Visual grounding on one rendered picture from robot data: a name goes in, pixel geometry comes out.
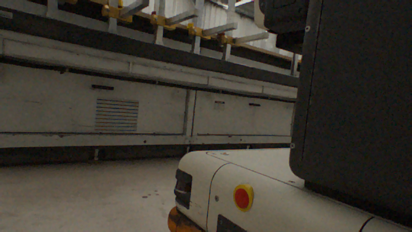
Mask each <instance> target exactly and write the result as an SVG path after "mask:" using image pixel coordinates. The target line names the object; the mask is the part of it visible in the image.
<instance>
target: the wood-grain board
mask: <svg viewBox="0 0 412 232"><path fill-rule="evenodd" d="M79 1H83V2H86V3H89V4H93V5H95V6H99V7H102V6H103V5H106V6H109V5H108V4H107V1H106V0H79ZM132 16H133V17H137V18H139V19H142V20H146V21H150V18H151V15H150V14H148V13H146V12H142V11H138V12H136V13H135V14H133V15H132ZM176 29H178V30H181V31H185V32H187V33H188V32H189V30H187V25H183V24H181V23H177V24H176ZM216 37H217V34H215V35H212V36H211V40H213V41H217V42H219V41H220V40H219V39H217V38H216ZM239 48H242V49H245V50H249V51H252V52H256V53H260V54H263V55H267V56H271V57H274V58H278V59H283V60H287V61H291V62H292V57H290V56H286V55H283V54H280V53H277V52H273V51H270V50H266V49H261V48H257V47H254V46H251V45H248V44H244V43H242V44H240V47H239Z"/></svg>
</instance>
